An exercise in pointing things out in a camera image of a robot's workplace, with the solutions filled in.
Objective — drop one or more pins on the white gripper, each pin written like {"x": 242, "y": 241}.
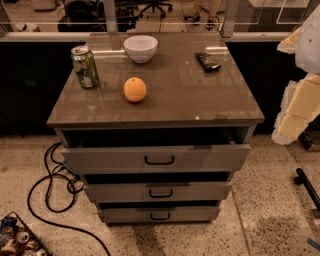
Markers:
{"x": 309, "y": 50}

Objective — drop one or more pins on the white ceramic bowl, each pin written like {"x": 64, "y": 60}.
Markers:
{"x": 141, "y": 48}

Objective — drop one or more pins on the black metal bar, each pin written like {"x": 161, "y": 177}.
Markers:
{"x": 302, "y": 179}

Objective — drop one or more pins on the grey drawer cabinet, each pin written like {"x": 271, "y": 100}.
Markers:
{"x": 184, "y": 106}

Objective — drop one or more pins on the top grey drawer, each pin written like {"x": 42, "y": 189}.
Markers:
{"x": 161, "y": 159}

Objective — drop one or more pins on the grey drawer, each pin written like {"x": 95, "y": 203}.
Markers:
{"x": 161, "y": 159}
{"x": 152, "y": 192}
{"x": 158, "y": 215}

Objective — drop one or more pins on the black office chair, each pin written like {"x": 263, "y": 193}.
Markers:
{"x": 157, "y": 4}

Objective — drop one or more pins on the orange fruit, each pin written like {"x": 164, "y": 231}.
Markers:
{"x": 135, "y": 89}

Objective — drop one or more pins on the blue tape strip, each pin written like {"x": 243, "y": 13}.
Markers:
{"x": 313, "y": 243}

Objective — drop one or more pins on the middle grey drawer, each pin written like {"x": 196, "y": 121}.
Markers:
{"x": 152, "y": 192}

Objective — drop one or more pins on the green soda can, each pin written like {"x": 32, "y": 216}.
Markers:
{"x": 84, "y": 66}

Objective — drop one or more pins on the bottom grey drawer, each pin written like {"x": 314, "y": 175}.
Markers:
{"x": 158, "y": 215}

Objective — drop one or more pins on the glass railing barrier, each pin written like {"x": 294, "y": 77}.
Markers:
{"x": 241, "y": 20}

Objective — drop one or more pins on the tray of cans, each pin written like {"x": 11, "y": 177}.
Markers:
{"x": 17, "y": 239}

